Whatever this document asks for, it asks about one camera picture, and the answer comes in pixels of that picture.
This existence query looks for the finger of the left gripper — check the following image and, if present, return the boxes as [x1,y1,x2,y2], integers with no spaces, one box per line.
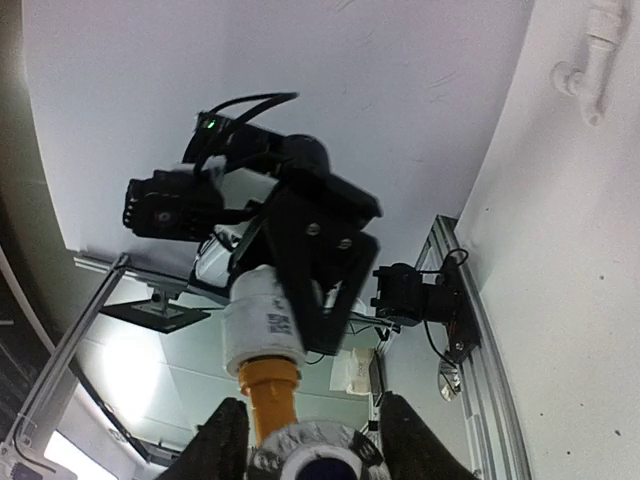
[229,187,380,355]

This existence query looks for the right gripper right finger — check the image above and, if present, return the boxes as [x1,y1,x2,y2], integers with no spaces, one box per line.
[379,392,475,480]

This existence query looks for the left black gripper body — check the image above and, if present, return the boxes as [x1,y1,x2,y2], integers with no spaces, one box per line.
[275,168,382,220]

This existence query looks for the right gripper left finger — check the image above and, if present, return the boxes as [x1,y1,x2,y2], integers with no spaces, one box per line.
[167,397,249,480]

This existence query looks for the gold brass faucet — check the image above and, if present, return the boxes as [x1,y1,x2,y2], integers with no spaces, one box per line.
[238,357,391,480]

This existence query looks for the white elbow fitting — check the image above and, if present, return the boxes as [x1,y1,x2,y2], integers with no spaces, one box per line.
[222,265,306,377]

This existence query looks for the white plastic faucet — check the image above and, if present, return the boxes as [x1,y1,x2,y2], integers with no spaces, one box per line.
[550,1,628,127]

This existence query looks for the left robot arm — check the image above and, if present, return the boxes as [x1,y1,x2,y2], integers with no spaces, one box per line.
[183,93,382,355]

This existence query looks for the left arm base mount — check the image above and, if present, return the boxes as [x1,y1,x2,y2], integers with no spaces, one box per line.
[370,248,480,366]

